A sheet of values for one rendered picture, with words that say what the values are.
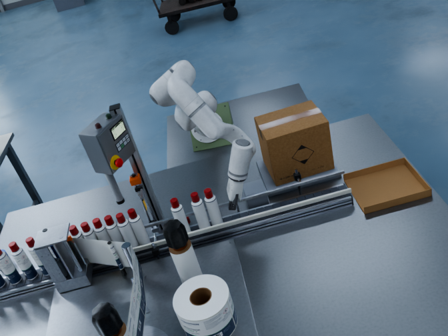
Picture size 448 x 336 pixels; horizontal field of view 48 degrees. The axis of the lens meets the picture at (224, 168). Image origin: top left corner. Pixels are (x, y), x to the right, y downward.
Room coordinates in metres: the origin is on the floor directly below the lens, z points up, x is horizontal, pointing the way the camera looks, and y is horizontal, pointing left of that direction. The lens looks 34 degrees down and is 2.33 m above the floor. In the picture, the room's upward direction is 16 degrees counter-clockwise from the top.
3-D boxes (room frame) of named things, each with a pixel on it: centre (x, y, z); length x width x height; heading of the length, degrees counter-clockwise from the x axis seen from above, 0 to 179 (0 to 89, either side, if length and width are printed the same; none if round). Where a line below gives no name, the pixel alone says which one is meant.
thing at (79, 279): (1.63, 0.74, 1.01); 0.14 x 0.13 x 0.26; 90
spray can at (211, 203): (1.72, 0.09, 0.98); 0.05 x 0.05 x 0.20
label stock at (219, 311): (1.21, 0.20, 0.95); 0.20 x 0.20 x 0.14
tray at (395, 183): (1.72, -0.68, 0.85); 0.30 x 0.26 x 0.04; 90
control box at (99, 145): (1.81, 0.42, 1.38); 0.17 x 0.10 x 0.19; 145
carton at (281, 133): (2.05, -0.36, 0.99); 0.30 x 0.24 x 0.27; 92
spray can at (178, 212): (1.72, 0.24, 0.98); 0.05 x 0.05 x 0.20
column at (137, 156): (1.87, 0.36, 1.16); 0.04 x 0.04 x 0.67; 0
